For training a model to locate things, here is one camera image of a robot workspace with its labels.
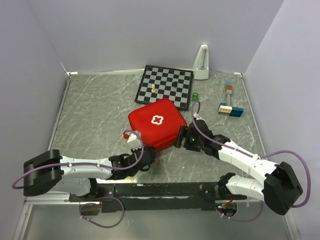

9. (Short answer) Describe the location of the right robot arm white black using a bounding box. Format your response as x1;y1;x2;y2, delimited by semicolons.
174;118;303;216

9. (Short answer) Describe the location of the blue white brick block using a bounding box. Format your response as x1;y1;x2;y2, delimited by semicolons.
217;102;244;118

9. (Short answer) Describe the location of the black white chessboard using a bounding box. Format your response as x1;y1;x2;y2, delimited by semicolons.
134;65;194;111

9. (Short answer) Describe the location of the white chess pawn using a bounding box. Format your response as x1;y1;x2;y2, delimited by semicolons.
151;84;157;93

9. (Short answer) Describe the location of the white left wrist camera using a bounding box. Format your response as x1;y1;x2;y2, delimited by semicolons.
123;130;142;150

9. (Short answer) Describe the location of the aluminium rail frame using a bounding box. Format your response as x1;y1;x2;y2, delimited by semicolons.
24;191;70;205

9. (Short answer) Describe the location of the white metronome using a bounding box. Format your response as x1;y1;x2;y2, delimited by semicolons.
192;44;209;80

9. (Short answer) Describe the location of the black red medicine kit case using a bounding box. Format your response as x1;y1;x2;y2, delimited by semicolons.
128;98;187;152

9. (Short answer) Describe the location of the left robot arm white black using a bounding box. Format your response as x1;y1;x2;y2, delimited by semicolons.
23;146;157;201

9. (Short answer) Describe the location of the blue orange grey brick stick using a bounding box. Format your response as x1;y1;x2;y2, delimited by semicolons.
225;81;233;106

